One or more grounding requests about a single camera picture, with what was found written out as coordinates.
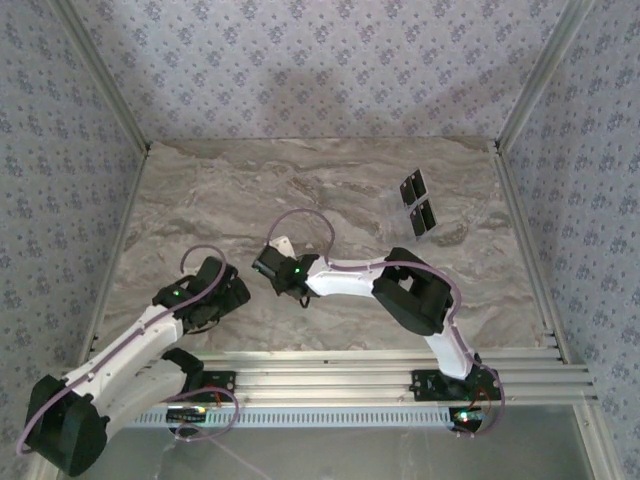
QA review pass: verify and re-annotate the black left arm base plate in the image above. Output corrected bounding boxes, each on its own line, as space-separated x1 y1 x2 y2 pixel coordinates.
197 370 237 402

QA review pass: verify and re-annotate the aluminium mounting rail beam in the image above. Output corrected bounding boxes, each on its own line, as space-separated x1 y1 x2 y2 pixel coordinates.
52 349 599 405

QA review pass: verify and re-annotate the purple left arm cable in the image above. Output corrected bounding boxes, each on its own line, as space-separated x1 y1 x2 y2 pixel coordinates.
17 244 240 456

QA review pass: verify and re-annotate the aluminium table side rail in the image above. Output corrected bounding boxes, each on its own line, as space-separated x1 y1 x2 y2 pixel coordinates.
492 147 574 366
74 147 152 369

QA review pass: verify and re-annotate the grey slotted cable duct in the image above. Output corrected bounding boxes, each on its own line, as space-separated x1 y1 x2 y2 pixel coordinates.
107 405 576 430

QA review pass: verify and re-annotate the thin pale wire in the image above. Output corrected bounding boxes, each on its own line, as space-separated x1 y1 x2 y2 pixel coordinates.
214 439 274 480

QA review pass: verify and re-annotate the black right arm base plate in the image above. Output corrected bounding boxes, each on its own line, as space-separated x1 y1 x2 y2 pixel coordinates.
411 368 504 402

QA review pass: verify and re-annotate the aluminium frame post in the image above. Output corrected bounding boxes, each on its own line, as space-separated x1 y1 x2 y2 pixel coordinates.
492 0 599 154
47 0 154 154

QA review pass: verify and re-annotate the aluminium lower frame leg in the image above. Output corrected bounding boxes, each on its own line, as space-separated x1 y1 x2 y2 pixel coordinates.
572 403 619 480

